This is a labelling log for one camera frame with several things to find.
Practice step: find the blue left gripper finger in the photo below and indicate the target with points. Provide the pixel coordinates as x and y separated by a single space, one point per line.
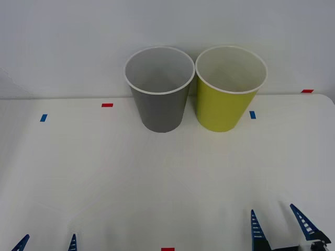
73 243
21 243

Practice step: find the yellow-green plastic waste bin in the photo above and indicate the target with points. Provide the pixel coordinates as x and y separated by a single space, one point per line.
221 109

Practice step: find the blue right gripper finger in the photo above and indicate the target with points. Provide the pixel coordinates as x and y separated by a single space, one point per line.
257 230
305 222

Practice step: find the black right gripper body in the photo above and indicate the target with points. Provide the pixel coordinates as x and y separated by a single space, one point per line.
286 249

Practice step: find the grey plastic waste bin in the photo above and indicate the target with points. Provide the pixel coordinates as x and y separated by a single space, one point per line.
161 112

